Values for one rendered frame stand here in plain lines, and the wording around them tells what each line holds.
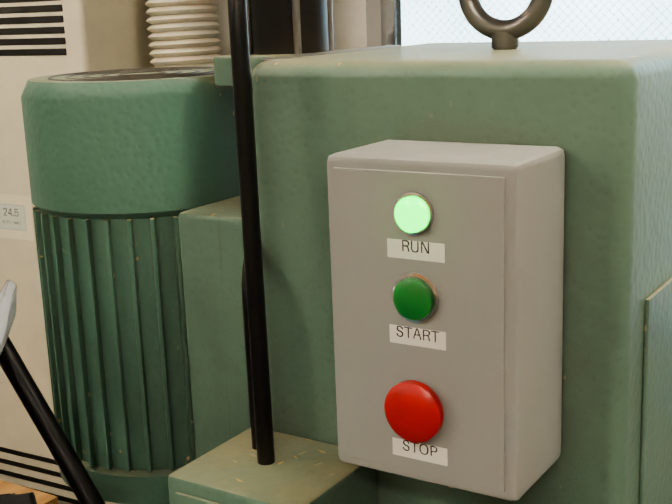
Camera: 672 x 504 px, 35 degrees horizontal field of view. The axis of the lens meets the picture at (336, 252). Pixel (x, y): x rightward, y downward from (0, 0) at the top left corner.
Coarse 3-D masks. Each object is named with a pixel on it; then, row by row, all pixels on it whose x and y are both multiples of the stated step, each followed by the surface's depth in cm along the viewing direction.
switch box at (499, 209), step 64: (384, 192) 49; (448, 192) 47; (512, 192) 46; (384, 256) 50; (448, 256) 48; (512, 256) 46; (384, 320) 50; (448, 320) 48; (512, 320) 47; (384, 384) 51; (448, 384) 49; (512, 384) 48; (384, 448) 52; (448, 448) 50; (512, 448) 48
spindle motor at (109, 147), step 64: (64, 128) 71; (128, 128) 70; (192, 128) 71; (64, 192) 72; (128, 192) 71; (192, 192) 72; (64, 256) 75; (128, 256) 73; (64, 320) 76; (128, 320) 74; (64, 384) 78; (128, 384) 75; (128, 448) 76; (192, 448) 76
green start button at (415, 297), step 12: (408, 276) 49; (420, 276) 48; (396, 288) 49; (408, 288) 48; (420, 288) 48; (432, 288) 48; (396, 300) 49; (408, 300) 49; (420, 300) 48; (432, 300) 48; (408, 312) 49; (420, 312) 48; (432, 312) 48
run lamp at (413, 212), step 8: (416, 192) 48; (400, 200) 48; (408, 200) 48; (416, 200) 47; (424, 200) 47; (400, 208) 48; (408, 208) 48; (416, 208) 47; (424, 208) 47; (432, 208) 48; (400, 216) 48; (408, 216) 48; (416, 216) 47; (424, 216) 47; (432, 216) 48; (400, 224) 48; (408, 224) 48; (416, 224) 48; (424, 224) 47; (408, 232) 48; (416, 232) 48; (424, 232) 48
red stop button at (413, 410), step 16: (400, 384) 50; (416, 384) 49; (400, 400) 50; (416, 400) 49; (432, 400) 49; (400, 416) 50; (416, 416) 49; (432, 416) 49; (400, 432) 50; (416, 432) 50; (432, 432) 49
